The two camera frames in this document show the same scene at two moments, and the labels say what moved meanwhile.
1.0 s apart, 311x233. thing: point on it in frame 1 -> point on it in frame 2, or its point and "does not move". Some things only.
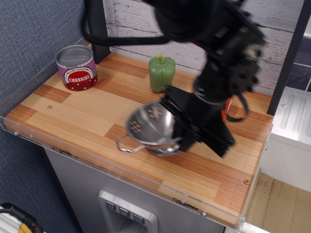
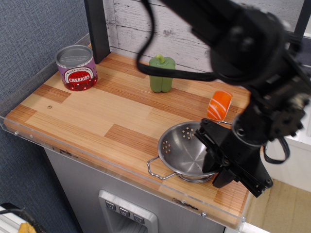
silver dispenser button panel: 120,215 does not move
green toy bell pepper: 162,72 does not move
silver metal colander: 151,126 -> 181,152
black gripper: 196,120 -> 243,161
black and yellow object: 29,224 does not move
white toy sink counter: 287,154 does not move
